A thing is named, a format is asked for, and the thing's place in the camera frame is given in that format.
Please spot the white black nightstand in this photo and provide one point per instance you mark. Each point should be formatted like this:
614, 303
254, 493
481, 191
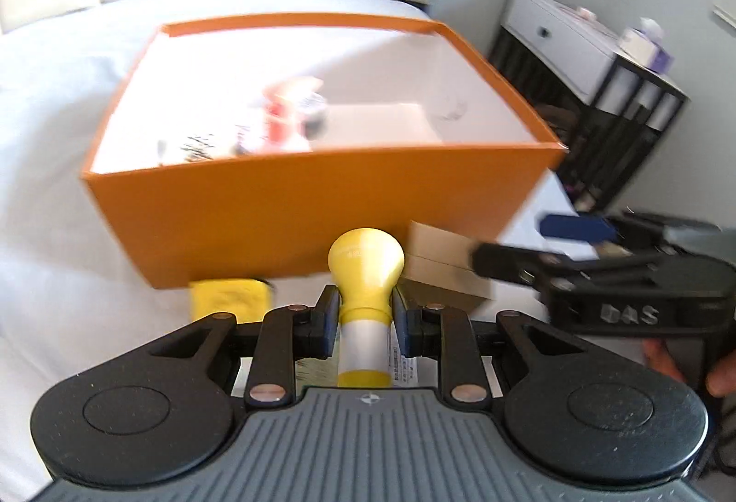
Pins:
563, 42

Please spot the yellow-capped white bottle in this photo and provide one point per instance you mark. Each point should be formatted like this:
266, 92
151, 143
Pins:
365, 260

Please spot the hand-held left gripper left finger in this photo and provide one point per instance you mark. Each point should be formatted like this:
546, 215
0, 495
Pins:
328, 329

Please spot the yellow round case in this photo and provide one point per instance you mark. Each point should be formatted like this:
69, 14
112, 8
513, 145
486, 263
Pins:
227, 298

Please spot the small white printed box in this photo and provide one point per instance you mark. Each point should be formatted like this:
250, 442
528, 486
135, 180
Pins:
190, 148

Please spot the small white pink object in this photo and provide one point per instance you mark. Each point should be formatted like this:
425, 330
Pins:
585, 13

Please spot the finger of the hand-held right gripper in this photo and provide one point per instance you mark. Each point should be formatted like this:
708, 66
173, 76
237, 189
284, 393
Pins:
506, 258
575, 227

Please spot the gold cardboard box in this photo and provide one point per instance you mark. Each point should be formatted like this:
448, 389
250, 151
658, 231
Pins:
443, 272

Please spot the tissue box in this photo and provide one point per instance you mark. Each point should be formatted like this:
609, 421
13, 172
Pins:
647, 45

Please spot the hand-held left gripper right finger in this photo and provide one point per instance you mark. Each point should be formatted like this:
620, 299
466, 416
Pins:
401, 332

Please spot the person's right hand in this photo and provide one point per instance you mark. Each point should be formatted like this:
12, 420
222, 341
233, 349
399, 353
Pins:
661, 358

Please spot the orange cardboard box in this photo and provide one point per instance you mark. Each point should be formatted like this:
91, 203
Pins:
287, 203

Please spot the red white container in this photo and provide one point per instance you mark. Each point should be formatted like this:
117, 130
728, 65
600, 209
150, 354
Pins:
287, 114

